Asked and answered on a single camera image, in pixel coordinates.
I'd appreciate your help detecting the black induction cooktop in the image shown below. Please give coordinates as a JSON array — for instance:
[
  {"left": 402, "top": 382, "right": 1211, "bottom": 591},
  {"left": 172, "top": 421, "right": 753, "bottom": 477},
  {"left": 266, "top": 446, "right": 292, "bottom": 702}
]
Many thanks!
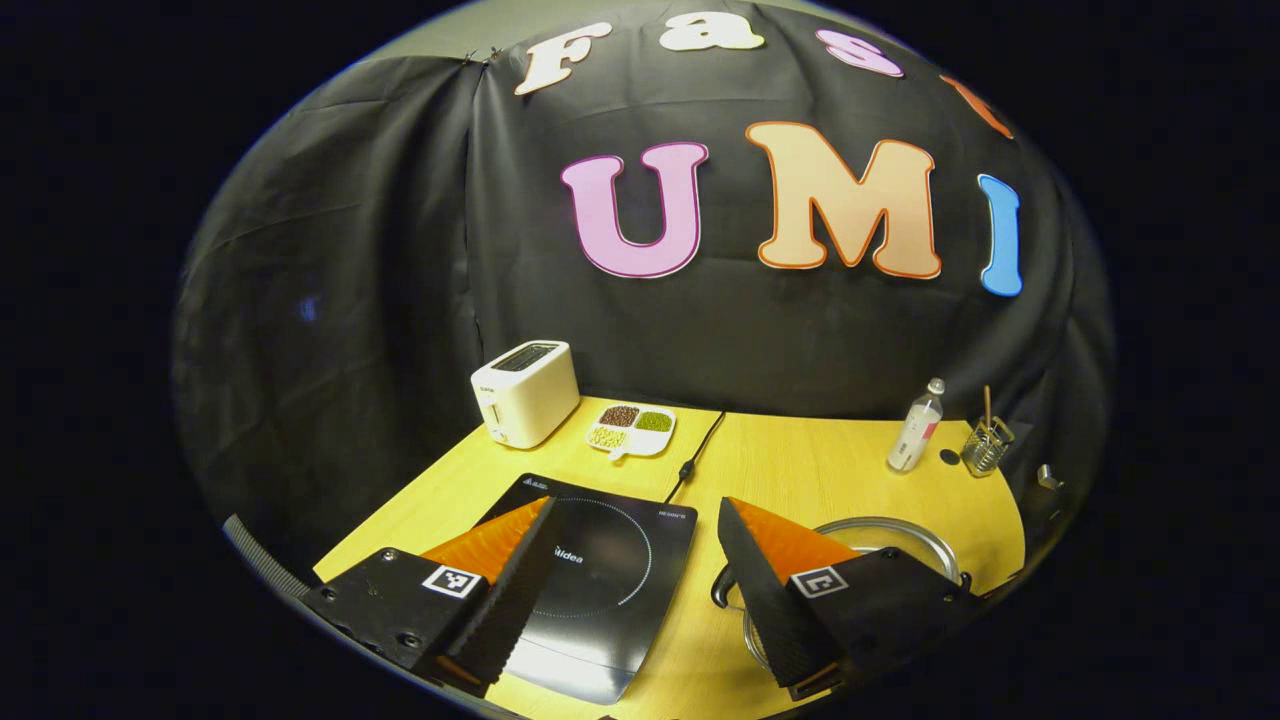
[{"left": 470, "top": 473, "right": 699, "bottom": 706}]

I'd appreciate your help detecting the small glass jar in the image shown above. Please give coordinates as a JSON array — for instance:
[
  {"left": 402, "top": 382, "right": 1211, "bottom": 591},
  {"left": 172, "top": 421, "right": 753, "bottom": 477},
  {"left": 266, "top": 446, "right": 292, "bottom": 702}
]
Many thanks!
[{"left": 960, "top": 415, "right": 1015, "bottom": 478}]

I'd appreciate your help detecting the white divided bean dish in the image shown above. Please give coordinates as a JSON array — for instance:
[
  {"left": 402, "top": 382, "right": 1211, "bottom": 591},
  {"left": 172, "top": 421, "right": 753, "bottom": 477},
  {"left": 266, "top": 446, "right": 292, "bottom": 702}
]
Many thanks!
[{"left": 585, "top": 403, "right": 677, "bottom": 462}]

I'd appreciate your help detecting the grey ribbed hose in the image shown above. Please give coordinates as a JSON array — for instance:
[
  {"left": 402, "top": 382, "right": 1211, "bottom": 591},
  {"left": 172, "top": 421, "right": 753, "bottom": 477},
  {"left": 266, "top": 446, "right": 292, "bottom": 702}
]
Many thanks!
[{"left": 222, "top": 514, "right": 313, "bottom": 603}]

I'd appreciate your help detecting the steel pot with beans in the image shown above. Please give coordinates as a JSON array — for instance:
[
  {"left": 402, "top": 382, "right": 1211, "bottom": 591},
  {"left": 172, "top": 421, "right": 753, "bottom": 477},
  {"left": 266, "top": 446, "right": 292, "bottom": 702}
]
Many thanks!
[{"left": 710, "top": 516, "right": 973, "bottom": 673}]

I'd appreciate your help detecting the small pink label bottle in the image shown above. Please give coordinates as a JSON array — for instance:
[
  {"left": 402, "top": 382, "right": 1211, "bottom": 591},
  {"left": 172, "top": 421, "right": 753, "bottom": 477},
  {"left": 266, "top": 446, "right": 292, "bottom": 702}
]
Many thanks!
[{"left": 886, "top": 378, "right": 947, "bottom": 474}]

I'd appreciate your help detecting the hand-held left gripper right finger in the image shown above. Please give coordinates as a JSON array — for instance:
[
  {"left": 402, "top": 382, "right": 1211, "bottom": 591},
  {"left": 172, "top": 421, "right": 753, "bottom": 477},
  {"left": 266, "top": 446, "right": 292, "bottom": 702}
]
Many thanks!
[{"left": 717, "top": 497, "right": 986, "bottom": 701}]

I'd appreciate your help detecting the white toaster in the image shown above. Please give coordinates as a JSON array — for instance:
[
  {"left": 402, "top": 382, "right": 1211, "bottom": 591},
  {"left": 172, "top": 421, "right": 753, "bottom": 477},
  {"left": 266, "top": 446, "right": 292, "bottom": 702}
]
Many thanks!
[{"left": 470, "top": 340, "right": 582, "bottom": 450}]

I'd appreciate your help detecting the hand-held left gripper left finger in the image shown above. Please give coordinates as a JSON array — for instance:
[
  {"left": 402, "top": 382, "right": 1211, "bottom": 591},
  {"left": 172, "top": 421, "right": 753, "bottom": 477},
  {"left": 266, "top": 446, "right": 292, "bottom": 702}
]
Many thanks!
[{"left": 300, "top": 495, "right": 558, "bottom": 699}]

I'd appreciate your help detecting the black power cable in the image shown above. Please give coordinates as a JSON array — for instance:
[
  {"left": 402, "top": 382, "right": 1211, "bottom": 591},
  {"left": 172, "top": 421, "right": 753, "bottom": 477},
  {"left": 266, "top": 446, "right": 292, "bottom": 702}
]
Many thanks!
[{"left": 664, "top": 410, "right": 728, "bottom": 504}]

